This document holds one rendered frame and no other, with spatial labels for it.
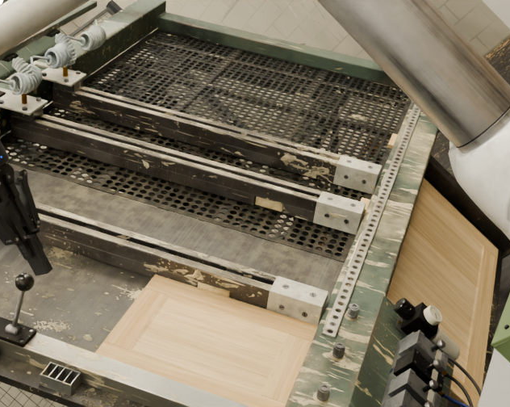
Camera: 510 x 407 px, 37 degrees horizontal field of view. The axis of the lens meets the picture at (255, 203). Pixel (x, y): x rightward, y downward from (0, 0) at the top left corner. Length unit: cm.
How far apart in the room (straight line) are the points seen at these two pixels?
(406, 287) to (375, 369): 79
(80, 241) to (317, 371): 67
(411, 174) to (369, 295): 63
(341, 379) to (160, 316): 43
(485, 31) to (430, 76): 620
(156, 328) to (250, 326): 21
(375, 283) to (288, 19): 598
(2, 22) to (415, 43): 55
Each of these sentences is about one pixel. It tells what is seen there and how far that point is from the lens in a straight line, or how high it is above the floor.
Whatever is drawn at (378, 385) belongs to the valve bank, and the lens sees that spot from 167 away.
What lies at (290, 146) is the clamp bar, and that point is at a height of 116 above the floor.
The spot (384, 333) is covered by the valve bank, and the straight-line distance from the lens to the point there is 178.
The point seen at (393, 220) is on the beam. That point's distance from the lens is 213.
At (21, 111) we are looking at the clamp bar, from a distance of 236.
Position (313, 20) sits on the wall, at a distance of 761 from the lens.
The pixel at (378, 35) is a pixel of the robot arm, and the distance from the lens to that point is 97.
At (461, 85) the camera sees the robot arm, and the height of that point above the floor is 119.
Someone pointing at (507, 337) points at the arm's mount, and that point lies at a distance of 126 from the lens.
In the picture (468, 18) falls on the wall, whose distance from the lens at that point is 716.
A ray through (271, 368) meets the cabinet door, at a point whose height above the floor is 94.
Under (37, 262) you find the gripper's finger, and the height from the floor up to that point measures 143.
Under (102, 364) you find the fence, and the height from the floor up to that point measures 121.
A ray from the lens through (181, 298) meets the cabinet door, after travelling 179.
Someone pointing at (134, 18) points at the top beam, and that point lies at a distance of 312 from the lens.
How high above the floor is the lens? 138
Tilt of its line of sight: 6 degrees down
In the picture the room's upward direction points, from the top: 47 degrees counter-clockwise
